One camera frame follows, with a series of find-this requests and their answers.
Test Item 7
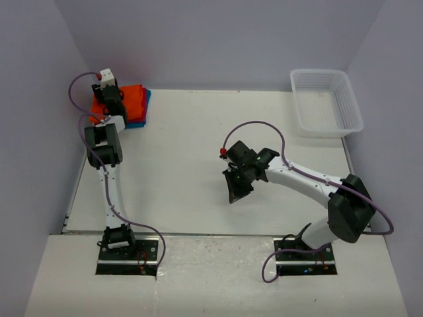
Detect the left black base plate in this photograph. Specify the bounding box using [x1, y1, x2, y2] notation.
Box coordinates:
[98, 238, 159, 265]

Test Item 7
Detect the white plastic basket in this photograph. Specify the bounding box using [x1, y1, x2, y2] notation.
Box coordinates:
[290, 69, 364, 138]

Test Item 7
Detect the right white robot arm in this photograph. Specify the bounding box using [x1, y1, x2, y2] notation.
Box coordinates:
[220, 141, 375, 250]

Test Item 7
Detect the folded blue t shirt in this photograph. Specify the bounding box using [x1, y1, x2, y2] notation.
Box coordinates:
[126, 88, 151, 129]

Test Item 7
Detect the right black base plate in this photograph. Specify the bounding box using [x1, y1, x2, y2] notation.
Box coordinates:
[274, 234, 334, 264]

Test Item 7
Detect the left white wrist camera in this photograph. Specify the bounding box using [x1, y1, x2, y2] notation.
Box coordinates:
[100, 69, 118, 89]

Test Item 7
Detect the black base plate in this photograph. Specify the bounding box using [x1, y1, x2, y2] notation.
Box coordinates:
[98, 238, 159, 265]
[274, 234, 334, 264]

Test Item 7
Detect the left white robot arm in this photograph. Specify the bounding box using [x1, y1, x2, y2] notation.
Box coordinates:
[84, 83, 135, 250]

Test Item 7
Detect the folded red t shirt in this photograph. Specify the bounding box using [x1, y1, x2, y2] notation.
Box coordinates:
[127, 86, 148, 123]

